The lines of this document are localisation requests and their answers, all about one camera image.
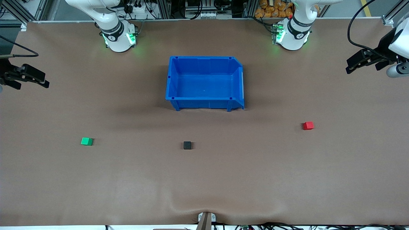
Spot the orange snack bag pile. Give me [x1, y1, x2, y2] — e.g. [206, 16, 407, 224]
[255, 0, 294, 18]

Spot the white power strip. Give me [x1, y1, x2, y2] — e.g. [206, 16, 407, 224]
[126, 4, 151, 15]

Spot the brown table mat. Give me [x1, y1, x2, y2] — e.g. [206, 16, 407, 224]
[0, 18, 409, 226]

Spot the blue plastic storage bin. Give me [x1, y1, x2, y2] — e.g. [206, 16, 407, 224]
[165, 56, 245, 112]

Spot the metal table edge clamp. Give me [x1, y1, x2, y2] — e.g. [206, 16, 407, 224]
[197, 212, 216, 230]

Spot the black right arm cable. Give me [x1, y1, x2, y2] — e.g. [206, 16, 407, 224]
[0, 34, 39, 58]

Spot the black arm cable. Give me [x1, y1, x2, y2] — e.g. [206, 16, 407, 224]
[347, 0, 384, 53]
[0, 34, 39, 58]

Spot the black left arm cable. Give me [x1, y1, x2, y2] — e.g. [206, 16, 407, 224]
[347, 0, 384, 53]

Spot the aluminium frame profile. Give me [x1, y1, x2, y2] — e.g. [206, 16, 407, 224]
[243, 0, 259, 18]
[3, 0, 49, 21]
[382, 0, 409, 26]
[157, 0, 172, 19]

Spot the black floor cable bundle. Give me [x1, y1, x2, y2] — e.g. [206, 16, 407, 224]
[235, 222, 409, 230]

